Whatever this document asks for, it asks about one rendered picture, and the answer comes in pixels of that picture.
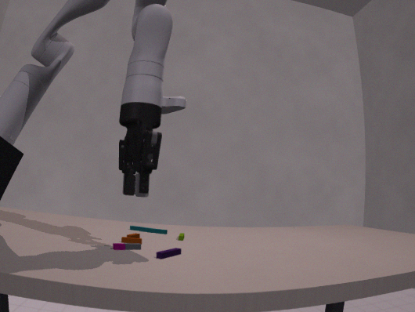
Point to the turquoise rod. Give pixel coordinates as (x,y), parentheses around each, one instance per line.
(151,230)

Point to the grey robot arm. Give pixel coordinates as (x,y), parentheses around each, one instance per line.
(145,73)

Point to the magenta rod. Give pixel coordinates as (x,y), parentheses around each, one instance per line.
(118,246)

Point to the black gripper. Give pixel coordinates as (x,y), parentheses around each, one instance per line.
(140,142)

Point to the purple rod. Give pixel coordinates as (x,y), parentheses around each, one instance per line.
(168,253)

